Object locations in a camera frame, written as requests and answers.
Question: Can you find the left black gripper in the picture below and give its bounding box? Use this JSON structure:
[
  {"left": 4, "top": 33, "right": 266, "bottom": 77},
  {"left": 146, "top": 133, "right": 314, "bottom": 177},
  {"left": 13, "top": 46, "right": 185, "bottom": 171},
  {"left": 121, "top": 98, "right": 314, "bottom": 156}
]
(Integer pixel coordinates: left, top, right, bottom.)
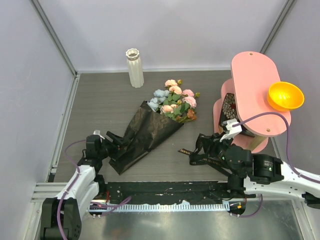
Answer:
[{"left": 98, "top": 132, "right": 130, "bottom": 162}]

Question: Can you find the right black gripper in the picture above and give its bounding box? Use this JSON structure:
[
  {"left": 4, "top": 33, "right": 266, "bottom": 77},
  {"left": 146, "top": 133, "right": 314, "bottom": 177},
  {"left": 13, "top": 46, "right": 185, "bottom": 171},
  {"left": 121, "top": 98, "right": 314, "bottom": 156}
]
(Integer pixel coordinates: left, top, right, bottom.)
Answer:
[{"left": 198, "top": 131, "right": 232, "bottom": 164}]

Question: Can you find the black ribbon gold lettering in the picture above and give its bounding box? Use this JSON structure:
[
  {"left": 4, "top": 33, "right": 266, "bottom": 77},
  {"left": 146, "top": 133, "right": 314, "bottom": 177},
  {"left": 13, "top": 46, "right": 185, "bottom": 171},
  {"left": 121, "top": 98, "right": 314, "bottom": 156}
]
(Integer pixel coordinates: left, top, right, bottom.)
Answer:
[{"left": 178, "top": 136, "right": 233, "bottom": 177}]

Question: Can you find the black wrapping paper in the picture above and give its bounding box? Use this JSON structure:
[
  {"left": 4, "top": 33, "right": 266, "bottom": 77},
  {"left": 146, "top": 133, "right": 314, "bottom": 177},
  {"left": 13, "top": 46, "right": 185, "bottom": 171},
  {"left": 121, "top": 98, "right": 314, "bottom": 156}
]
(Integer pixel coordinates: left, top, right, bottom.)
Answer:
[{"left": 109, "top": 101, "right": 183, "bottom": 175}]

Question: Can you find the artificial flower bouquet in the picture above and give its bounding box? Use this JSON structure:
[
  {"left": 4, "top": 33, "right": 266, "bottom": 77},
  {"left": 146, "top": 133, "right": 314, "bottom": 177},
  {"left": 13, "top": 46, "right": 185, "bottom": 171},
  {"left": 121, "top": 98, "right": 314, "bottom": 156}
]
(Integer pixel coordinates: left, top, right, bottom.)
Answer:
[{"left": 147, "top": 79, "right": 200, "bottom": 123}]

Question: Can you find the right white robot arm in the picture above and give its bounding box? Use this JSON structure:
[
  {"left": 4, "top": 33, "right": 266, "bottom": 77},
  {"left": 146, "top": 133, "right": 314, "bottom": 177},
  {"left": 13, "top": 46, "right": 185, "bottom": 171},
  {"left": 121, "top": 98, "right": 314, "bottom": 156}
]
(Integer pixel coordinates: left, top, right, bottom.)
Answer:
[{"left": 195, "top": 134, "right": 320, "bottom": 209}]

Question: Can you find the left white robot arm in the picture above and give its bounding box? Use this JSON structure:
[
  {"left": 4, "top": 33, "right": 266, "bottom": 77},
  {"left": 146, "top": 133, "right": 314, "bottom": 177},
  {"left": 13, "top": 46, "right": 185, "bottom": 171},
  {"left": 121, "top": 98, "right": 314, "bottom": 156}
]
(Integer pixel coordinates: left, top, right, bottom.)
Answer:
[{"left": 40, "top": 130, "right": 129, "bottom": 240}]

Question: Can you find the white ribbed ceramic vase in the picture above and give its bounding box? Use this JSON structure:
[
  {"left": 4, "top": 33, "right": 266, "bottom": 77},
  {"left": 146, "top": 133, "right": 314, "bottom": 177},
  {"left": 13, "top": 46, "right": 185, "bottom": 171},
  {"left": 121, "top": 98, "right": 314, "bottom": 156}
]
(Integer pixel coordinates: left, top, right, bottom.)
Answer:
[{"left": 125, "top": 48, "right": 144, "bottom": 88}]

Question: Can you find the black floral patterned box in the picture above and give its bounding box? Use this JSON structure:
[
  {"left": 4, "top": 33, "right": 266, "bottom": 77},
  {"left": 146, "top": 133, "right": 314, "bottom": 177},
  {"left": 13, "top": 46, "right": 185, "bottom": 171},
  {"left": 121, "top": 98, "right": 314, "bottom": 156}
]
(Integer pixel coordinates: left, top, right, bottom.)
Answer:
[{"left": 218, "top": 93, "right": 240, "bottom": 133}]

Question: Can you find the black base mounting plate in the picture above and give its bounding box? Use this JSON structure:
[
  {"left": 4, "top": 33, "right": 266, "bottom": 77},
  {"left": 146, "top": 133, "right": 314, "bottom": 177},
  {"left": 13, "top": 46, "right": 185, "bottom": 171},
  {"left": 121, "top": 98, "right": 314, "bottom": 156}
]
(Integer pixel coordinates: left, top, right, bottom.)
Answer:
[{"left": 94, "top": 181, "right": 256, "bottom": 205}]

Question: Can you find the pink tiered shelf stand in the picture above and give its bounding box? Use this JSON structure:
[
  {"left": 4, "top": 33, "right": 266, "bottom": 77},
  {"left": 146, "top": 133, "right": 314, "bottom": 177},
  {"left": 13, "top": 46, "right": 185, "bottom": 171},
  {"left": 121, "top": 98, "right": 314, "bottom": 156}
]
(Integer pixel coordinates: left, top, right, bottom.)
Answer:
[{"left": 213, "top": 51, "right": 292, "bottom": 153}]

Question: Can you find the orange plastic bowl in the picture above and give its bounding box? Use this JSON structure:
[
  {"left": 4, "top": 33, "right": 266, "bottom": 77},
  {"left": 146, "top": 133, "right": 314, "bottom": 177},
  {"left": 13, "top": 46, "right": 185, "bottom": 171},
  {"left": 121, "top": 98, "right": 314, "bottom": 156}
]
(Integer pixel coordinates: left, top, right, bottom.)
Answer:
[{"left": 267, "top": 81, "right": 305, "bottom": 112}]

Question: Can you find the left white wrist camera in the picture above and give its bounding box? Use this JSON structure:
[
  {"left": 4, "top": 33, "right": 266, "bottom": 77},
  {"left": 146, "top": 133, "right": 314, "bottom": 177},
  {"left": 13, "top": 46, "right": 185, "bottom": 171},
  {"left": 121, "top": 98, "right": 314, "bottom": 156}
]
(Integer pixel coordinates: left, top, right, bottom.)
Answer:
[{"left": 93, "top": 130, "right": 105, "bottom": 140}]

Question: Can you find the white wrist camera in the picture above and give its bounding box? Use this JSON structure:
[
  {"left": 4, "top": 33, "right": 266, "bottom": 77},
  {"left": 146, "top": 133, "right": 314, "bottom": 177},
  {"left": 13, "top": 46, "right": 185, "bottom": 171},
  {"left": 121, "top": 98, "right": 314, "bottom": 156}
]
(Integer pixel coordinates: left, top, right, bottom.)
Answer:
[
  {"left": 93, "top": 130, "right": 105, "bottom": 140},
  {"left": 219, "top": 118, "right": 242, "bottom": 142}
]

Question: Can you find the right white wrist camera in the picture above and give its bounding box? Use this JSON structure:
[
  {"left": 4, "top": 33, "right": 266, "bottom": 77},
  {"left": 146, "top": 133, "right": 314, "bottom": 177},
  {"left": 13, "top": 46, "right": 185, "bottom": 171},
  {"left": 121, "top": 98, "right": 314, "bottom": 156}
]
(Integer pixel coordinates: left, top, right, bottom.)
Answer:
[{"left": 219, "top": 118, "right": 242, "bottom": 142}]

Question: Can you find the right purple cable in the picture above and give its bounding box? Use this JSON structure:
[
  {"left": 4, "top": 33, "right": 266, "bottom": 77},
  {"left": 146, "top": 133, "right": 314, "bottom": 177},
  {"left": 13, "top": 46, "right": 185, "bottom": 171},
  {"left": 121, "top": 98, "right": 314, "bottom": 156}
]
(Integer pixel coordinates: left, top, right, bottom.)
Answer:
[{"left": 233, "top": 111, "right": 320, "bottom": 218}]

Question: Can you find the white slotted cable duct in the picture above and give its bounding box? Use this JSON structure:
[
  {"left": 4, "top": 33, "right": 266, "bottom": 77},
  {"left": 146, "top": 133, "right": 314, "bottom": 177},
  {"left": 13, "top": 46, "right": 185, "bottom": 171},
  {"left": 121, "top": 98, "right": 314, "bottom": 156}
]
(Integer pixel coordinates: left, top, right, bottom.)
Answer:
[{"left": 42, "top": 202, "right": 230, "bottom": 212}]

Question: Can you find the aluminium frame rail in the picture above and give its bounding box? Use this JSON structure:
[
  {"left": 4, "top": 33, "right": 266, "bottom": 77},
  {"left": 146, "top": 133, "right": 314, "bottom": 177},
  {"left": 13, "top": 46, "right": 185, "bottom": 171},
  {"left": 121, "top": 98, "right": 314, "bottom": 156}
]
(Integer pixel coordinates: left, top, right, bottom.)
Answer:
[{"left": 30, "top": 180, "right": 306, "bottom": 203}]

